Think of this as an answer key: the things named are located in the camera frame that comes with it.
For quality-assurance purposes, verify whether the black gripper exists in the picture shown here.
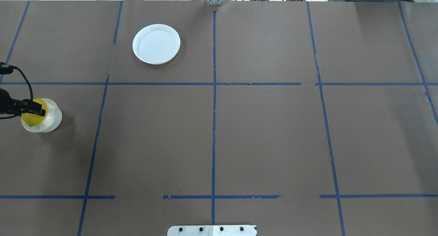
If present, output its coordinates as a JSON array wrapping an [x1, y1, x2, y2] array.
[[0, 89, 47, 117]]

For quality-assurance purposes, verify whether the yellow lemon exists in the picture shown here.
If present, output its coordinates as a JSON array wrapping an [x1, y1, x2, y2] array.
[[21, 99, 48, 127]]

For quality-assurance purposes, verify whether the white bowl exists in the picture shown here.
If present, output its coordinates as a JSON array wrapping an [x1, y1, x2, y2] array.
[[21, 98, 62, 133]]

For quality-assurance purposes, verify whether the white round plate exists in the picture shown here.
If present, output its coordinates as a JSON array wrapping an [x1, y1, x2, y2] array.
[[132, 24, 181, 65]]

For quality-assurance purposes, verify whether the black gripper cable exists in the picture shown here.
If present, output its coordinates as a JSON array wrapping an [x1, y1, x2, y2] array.
[[0, 62, 34, 119]]

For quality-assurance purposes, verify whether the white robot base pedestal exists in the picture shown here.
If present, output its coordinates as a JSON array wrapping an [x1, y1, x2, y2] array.
[[167, 225, 258, 236]]

